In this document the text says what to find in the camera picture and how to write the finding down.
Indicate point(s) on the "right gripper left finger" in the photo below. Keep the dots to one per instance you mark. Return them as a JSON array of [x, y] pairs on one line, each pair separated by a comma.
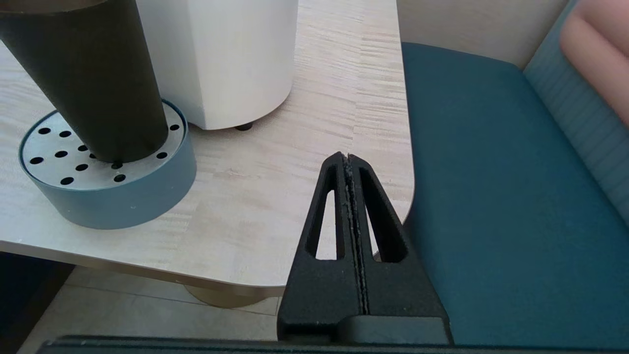
[[319, 290]]

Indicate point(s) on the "brass table pedestal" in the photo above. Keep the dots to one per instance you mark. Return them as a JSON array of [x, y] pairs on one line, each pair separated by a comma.
[[226, 296]]

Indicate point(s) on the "pink bolster cushion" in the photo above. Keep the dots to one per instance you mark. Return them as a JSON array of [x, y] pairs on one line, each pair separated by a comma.
[[604, 49]]

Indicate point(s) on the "large perforated drip tray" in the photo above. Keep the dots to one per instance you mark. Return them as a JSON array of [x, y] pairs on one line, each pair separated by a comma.
[[123, 201]]

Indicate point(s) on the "large dark tea dispenser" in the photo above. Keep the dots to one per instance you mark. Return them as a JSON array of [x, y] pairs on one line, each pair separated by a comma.
[[221, 59]]

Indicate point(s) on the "dark blue seat cushion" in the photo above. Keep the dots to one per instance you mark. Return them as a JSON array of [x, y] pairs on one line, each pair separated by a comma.
[[516, 221]]

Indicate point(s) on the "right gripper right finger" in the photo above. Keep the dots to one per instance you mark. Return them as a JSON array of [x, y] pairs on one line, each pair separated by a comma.
[[393, 290]]

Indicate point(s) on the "black tapered cup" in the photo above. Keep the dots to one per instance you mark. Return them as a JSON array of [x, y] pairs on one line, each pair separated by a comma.
[[98, 83]]

